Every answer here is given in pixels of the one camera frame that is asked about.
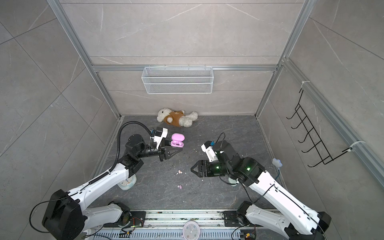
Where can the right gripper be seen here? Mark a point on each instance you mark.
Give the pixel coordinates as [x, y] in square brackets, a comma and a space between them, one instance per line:
[202, 163]

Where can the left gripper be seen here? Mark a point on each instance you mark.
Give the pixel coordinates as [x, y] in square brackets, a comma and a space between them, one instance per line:
[162, 152]

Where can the purple earbud case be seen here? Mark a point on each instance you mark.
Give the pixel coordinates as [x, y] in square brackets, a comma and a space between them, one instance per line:
[177, 140]

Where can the mint green earbud case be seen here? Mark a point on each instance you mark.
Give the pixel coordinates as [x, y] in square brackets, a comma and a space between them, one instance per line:
[232, 182]

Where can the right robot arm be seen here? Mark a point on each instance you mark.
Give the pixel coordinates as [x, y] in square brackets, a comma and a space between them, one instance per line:
[276, 208]

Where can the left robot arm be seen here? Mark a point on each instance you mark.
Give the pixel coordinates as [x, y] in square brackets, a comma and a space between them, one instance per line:
[68, 213]

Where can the white teddy bear brown hoodie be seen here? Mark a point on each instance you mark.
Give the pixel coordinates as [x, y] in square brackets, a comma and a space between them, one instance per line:
[176, 118]

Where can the mint alarm clock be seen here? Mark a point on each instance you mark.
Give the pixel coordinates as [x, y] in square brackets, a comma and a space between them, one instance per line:
[127, 183]

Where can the white round clock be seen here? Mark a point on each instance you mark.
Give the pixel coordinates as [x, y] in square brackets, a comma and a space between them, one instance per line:
[191, 231]

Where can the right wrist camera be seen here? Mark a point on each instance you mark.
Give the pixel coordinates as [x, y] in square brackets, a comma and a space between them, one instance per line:
[207, 148]

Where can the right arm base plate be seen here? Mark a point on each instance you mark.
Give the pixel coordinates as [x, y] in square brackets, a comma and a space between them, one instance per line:
[233, 219]

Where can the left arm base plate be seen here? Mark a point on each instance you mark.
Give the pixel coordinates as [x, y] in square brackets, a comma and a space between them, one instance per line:
[133, 219]

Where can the white wire mesh basket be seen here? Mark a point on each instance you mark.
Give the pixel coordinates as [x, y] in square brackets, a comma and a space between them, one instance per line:
[178, 80]

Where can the black wire hook rack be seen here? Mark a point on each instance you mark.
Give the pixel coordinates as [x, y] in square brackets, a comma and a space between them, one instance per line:
[313, 136]

